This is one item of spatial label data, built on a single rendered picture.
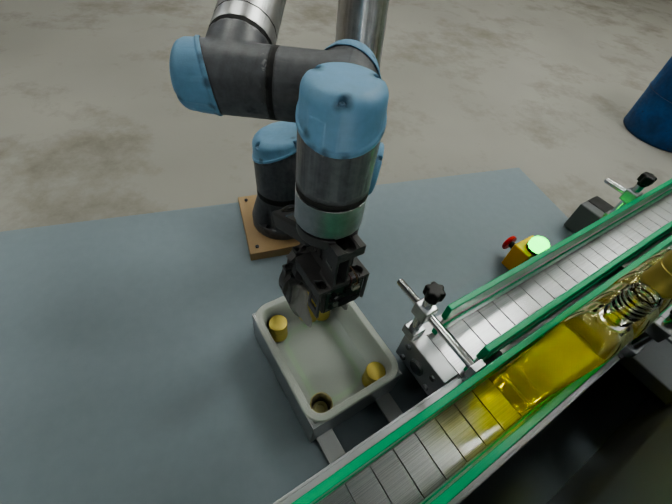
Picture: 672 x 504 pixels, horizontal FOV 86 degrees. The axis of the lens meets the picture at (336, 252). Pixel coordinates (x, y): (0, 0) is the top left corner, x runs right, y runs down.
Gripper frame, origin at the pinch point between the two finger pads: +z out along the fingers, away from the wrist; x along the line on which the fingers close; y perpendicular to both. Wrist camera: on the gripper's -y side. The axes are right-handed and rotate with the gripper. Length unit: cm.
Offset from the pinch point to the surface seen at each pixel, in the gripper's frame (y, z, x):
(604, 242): 14, 4, 66
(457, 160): -104, 90, 177
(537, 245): 6, 7, 54
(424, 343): 13.3, 3.5, 13.8
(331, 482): 22.7, -4.3, -10.0
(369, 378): 11.9, 11.0, 5.5
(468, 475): 29.6, -4.3, 3.2
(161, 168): -169, 91, -1
